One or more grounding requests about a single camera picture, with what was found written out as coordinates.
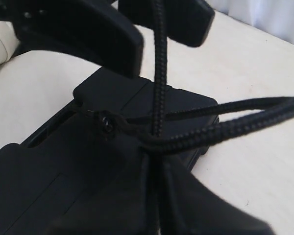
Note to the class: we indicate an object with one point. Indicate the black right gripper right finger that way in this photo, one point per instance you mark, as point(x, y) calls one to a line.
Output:
point(187, 207)

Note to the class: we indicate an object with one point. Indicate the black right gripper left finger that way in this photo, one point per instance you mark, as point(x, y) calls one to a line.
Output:
point(119, 198)

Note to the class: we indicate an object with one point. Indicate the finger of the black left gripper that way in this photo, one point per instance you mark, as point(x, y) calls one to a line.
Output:
point(92, 30)
point(188, 21)

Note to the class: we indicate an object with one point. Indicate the white backdrop curtain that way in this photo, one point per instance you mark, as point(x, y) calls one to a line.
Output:
point(275, 17)

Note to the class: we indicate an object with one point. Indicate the black plastic carrying case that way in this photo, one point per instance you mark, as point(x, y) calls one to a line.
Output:
point(66, 160)

